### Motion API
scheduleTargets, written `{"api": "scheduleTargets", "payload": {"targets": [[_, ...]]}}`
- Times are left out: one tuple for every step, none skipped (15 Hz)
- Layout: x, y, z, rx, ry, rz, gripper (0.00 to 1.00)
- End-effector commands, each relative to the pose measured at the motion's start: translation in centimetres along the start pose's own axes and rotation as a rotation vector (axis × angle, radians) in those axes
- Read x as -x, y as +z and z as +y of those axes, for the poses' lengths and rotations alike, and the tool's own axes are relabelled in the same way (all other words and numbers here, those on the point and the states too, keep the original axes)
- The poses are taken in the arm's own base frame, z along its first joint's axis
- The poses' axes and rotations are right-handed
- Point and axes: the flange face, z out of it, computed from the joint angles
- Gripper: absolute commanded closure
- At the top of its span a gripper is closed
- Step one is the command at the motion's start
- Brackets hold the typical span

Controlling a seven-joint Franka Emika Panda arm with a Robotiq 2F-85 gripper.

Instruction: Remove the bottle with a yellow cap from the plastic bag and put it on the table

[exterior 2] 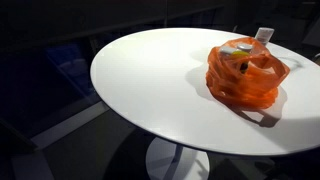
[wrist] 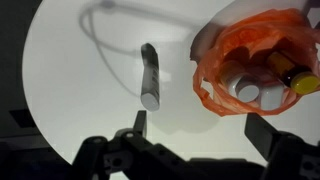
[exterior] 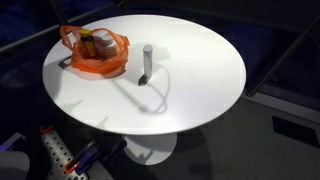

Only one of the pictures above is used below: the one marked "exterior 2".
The orange plastic bag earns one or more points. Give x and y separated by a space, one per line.
243 90

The white round table base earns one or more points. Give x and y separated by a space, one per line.
160 160

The blue chair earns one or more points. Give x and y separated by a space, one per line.
71 66

